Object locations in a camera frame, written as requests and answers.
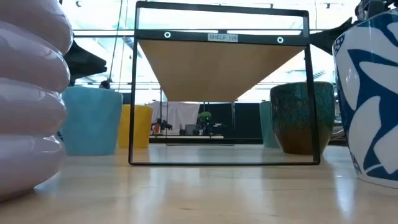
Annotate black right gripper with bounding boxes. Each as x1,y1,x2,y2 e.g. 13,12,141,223
309,0,398,56

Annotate light blue faceted mug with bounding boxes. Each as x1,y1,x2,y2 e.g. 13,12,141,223
60,86,124,157

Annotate pink ribbed ceramic mug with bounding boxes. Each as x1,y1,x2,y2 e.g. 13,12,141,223
0,0,74,203

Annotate yellow ceramic mug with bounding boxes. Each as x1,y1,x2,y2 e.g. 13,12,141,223
117,104,154,149

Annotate blue white floral mug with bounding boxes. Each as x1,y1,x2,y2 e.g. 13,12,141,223
331,8,398,190

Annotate dark green speckled brown mug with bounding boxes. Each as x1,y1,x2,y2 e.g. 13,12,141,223
269,81,346,156

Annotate white hanging cloth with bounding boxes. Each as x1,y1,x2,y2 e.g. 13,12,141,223
145,101,201,136

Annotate white shelf label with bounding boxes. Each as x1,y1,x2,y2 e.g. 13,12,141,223
207,33,239,43

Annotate black metal wooden shelf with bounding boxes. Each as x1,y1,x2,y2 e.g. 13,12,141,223
128,1,322,166

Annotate black partition panels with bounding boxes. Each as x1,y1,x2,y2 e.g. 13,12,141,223
198,102,264,139

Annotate background wooden table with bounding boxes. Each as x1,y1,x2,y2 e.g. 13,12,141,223
149,134,224,140

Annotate green potted plant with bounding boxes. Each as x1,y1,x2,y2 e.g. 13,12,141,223
198,111,213,136

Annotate black hanging cable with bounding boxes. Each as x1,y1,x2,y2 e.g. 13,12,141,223
108,0,124,82

